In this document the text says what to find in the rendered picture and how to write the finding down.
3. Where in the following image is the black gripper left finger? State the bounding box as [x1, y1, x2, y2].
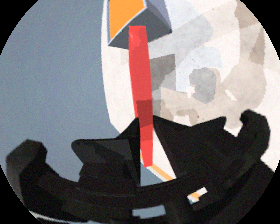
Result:
[71, 117, 140, 186]

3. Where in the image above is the red square slab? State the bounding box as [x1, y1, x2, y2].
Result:
[128, 26, 153, 167]

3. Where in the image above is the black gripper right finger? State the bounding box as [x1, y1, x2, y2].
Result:
[153, 116, 226, 177]

